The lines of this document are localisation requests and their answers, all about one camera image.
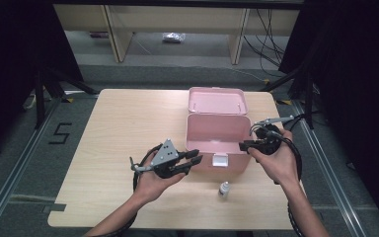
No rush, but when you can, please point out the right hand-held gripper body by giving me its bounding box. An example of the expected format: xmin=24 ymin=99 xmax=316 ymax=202
xmin=253 ymin=115 xmax=295 ymax=156

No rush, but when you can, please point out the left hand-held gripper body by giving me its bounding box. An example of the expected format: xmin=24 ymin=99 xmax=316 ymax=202
xmin=129 ymin=138 xmax=191 ymax=180

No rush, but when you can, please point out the pink storage box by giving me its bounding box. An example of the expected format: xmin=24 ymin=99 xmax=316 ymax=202
xmin=185 ymin=86 xmax=253 ymax=174

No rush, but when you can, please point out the small white bottle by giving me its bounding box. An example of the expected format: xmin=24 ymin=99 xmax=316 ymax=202
xmin=218 ymin=181 xmax=231 ymax=199

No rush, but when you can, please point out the person's right hand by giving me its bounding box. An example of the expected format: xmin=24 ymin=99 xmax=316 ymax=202
xmin=247 ymin=129 xmax=301 ymax=190

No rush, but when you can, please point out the person's left hand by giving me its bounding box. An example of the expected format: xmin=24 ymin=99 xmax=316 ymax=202
xmin=134 ymin=148 xmax=187 ymax=204

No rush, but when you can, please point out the black metal stand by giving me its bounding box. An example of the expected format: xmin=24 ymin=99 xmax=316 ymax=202
xmin=260 ymin=65 xmax=320 ymax=130
xmin=34 ymin=67 xmax=98 ymax=129

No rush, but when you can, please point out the black curtain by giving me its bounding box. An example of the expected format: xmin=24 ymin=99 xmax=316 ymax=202
xmin=277 ymin=0 xmax=379 ymax=231
xmin=0 ymin=0 xmax=85 ymax=166

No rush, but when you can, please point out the clear plastic bag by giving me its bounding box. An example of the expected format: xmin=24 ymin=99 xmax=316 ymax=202
xmin=162 ymin=32 xmax=187 ymax=43

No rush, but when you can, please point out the black tape strip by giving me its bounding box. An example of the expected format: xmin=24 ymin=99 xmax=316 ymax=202
xmin=42 ymin=202 xmax=67 ymax=213

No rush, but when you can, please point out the beige wooden shelf unit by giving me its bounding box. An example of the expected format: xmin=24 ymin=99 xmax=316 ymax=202
xmin=52 ymin=3 xmax=300 ymax=65

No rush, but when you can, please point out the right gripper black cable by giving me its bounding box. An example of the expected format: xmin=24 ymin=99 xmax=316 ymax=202
xmin=269 ymin=113 xmax=307 ymax=237

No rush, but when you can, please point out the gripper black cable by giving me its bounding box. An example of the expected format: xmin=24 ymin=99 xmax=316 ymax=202
xmin=269 ymin=113 xmax=307 ymax=237
xmin=92 ymin=143 xmax=164 ymax=237

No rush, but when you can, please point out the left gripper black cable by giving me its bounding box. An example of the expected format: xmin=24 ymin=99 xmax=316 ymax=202
xmin=92 ymin=143 xmax=164 ymax=237

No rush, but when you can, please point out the aluminium floor rail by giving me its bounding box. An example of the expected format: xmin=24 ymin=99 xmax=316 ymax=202
xmin=0 ymin=97 xmax=63 ymax=237
xmin=290 ymin=100 xmax=366 ymax=237

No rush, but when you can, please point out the bundle of black cables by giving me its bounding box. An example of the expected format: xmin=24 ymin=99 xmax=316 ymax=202
xmin=243 ymin=9 xmax=287 ymax=78

